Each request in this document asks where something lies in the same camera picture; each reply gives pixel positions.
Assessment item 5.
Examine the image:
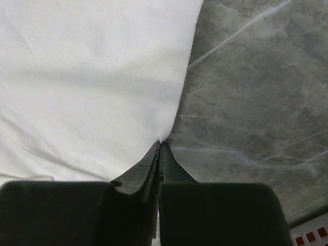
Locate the white plastic basket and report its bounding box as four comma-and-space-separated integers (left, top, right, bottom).
290, 213, 328, 246

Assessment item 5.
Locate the white t shirt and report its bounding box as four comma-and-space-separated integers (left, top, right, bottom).
1, 1, 202, 182

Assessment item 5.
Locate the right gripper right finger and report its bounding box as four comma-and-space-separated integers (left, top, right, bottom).
159, 142, 292, 245

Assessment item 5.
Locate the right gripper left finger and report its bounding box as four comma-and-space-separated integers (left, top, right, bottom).
1, 142, 160, 245

